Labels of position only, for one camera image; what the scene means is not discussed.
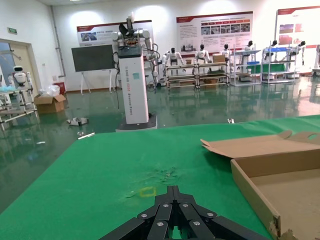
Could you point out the wide white red wall poster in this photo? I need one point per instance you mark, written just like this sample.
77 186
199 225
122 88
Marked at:
215 25

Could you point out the green exit sign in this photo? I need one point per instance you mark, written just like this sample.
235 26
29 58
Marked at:
12 30

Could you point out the open brown cardboard box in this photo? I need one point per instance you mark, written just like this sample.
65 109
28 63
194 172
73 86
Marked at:
262 150

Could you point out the white wall pipe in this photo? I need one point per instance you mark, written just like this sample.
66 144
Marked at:
58 50

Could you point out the grey floor debris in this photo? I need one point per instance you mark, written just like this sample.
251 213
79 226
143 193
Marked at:
77 121

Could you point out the dark screen on stand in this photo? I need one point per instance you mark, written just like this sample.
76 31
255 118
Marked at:
92 57

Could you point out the small cardboard box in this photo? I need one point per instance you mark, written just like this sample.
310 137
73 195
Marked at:
189 61

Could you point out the open cardboard box with flaps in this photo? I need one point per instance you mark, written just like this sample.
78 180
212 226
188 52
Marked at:
47 106

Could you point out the pipe frame workbench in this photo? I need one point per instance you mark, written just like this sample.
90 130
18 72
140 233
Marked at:
212 65
181 67

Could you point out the white black humanoid robot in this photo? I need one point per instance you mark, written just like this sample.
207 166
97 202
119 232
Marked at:
226 53
299 48
248 50
271 48
202 54
173 57

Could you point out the beige door with frame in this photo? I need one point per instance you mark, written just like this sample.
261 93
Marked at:
22 57

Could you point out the red bin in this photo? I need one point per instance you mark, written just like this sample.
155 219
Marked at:
60 87

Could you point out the white poster with red photos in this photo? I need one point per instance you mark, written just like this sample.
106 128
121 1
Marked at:
300 25

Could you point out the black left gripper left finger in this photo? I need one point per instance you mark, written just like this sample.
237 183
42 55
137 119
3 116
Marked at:
155 220

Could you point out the white pipe frame rack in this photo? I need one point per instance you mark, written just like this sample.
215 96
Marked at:
22 100

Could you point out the small white round-head robot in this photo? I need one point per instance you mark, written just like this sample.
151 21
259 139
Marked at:
18 75

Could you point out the white metal shelf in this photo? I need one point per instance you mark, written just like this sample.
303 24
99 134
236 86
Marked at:
246 52

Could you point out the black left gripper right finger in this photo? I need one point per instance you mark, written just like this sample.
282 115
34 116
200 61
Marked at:
197 220

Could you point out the closed cardboard box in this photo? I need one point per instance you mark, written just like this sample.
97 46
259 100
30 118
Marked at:
218 58

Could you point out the green panel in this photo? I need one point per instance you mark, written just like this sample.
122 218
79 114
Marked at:
273 68

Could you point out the clear plastic bag pile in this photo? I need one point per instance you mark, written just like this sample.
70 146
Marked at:
50 90

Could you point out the white shelf with blue trays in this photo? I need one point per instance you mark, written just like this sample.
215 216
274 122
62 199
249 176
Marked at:
277 50

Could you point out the small silver metal piece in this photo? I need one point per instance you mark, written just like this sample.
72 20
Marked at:
230 121

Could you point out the white strip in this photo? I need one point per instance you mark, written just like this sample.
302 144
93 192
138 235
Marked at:
86 135

